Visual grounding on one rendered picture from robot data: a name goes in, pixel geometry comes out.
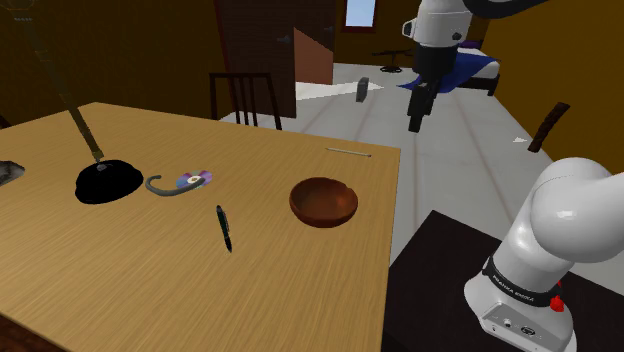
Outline bed with blue blanket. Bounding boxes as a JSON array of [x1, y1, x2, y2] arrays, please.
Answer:
[[396, 40, 502, 97]]

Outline black low stool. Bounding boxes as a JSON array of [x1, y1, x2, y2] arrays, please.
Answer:
[[371, 48, 417, 75]]

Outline small grey box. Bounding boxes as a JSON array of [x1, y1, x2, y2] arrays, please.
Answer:
[[355, 76, 371, 104]]

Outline thin grey pencil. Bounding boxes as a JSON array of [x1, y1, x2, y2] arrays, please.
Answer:
[[324, 147, 373, 159]]

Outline brown leaning stick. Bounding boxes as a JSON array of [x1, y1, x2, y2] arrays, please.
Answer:
[[527, 101, 572, 154]]

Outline brown open door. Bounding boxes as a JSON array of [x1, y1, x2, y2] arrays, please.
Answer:
[[213, 0, 338, 120]]

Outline brown wooden bowl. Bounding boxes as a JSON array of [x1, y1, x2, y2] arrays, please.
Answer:
[[288, 176, 360, 229]]

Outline dark wooden chair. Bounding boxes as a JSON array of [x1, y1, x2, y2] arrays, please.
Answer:
[[208, 71, 283, 131]]

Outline dark robot stand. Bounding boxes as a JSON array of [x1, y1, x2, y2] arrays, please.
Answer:
[[381, 209, 624, 352]]

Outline shiny compact disc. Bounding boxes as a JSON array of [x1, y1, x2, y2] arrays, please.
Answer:
[[175, 169, 214, 190]]

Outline black pen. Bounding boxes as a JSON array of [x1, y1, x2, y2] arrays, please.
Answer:
[[215, 204, 234, 254]]

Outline grey hook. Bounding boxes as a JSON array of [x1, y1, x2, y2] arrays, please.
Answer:
[[144, 174, 206, 198]]

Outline wooden table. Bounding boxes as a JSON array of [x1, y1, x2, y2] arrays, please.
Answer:
[[0, 101, 402, 352]]

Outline grey flat object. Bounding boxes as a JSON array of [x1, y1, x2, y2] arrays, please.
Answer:
[[0, 160, 27, 187]]

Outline window with red frame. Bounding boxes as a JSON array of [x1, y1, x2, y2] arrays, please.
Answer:
[[340, 0, 379, 34]]

